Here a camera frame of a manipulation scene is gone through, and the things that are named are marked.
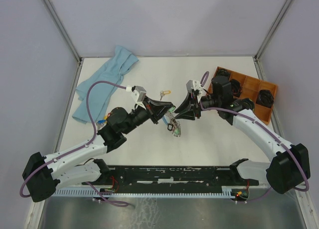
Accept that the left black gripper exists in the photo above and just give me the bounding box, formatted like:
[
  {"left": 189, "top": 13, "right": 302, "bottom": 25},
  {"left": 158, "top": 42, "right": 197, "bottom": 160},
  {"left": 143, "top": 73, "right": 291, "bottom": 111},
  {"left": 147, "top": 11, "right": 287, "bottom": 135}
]
[{"left": 123, "top": 96, "right": 173, "bottom": 134}]

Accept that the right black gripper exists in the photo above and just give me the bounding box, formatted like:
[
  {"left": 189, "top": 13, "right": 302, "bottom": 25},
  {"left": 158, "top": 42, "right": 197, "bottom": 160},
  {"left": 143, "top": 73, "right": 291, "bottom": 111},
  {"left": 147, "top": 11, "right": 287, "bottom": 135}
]
[{"left": 174, "top": 92, "right": 220, "bottom": 121}]

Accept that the large keyring with blue handle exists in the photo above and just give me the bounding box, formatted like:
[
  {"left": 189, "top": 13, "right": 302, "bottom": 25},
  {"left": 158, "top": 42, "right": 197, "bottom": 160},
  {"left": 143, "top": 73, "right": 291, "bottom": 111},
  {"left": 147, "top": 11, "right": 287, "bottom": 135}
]
[{"left": 162, "top": 112, "right": 181, "bottom": 137}]

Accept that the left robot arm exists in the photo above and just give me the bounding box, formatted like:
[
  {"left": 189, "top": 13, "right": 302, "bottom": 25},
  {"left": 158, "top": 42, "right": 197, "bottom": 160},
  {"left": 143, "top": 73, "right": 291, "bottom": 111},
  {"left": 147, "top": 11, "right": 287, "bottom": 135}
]
[{"left": 22, "top": 97, "right": 174, "bottom": 202}]

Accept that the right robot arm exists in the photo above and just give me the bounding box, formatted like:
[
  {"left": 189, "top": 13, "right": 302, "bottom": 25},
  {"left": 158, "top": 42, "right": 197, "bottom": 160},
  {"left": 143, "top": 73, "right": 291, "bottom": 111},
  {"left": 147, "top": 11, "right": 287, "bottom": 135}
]
[{"left": 174, "top": 76, "right": 311, "bottom": 194}]

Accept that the yellow tagged key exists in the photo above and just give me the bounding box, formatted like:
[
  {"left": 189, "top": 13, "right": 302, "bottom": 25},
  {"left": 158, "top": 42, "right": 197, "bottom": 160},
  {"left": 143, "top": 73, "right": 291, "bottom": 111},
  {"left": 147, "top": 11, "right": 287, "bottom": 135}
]
[{"left": 159, "top": 90, "right": 171, "bottom": 101}]

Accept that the light blue cloth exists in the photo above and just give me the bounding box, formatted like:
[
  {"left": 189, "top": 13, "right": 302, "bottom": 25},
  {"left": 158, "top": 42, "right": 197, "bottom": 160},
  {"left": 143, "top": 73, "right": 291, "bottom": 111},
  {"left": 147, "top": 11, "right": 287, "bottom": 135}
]
[{"left": 72, "top": 46, "right": 138, "bottom": 124}]

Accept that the orange wooden compartment tray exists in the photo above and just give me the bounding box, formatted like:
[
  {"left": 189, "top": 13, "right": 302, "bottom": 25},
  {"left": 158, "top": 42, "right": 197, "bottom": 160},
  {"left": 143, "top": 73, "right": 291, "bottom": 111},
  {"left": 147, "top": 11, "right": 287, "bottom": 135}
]
[{"left": 214, "top": 66, "right": 278, "bottom": 125}]

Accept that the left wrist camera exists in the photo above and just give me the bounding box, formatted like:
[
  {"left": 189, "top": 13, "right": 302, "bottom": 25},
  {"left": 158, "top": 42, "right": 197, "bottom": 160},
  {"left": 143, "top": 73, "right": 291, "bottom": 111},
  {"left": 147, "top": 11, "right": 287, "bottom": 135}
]
[{"left": 126, "top": 86, "right": 147, "bottom": 109}]

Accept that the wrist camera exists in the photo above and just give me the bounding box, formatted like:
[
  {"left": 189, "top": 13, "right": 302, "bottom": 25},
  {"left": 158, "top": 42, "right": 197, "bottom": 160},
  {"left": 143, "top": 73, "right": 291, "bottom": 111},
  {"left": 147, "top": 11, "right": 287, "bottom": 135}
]
[
  {"left": 186, "top": 80, "right": 206, "bottom": 103},
  {"left": 126, "top": 86, "right": 147, "bottom": 109}
]

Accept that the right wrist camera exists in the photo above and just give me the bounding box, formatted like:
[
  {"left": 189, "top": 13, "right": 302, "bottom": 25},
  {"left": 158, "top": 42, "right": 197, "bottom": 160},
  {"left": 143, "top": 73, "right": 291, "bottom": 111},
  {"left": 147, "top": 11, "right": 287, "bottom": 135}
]
[{"left": 186, "top": 80, "right": 206, "bottom": 103}]

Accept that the colourful cable bundle in tray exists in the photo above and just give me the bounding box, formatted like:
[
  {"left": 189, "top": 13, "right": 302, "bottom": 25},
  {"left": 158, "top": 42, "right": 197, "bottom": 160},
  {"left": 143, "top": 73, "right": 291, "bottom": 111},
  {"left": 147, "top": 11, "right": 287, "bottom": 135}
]
[{"left": 230, "top": 79, "right": 243, "bottom": 93}]

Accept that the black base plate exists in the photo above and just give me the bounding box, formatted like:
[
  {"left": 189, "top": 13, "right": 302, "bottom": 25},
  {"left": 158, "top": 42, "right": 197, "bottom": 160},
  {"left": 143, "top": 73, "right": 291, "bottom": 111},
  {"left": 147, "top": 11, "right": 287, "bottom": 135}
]
[{"left": 92, "top": 165, "right": 259, "bottom": 187}]

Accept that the black cable bundle in tray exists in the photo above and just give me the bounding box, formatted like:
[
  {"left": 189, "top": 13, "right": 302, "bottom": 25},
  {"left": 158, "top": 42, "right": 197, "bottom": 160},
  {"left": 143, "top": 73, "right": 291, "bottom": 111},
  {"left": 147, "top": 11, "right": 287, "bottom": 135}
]
[{"left": 258, "top": 89, "right": 274, "bottom": 108}]

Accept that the white slotted cable duct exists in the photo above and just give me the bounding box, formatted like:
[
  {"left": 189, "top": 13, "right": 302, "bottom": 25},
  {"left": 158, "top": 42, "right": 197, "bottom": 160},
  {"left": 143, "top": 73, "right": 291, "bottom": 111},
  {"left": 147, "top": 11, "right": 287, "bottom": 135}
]
[{"left": 52, "top": 187, "right": 235, "bottom": 199}]

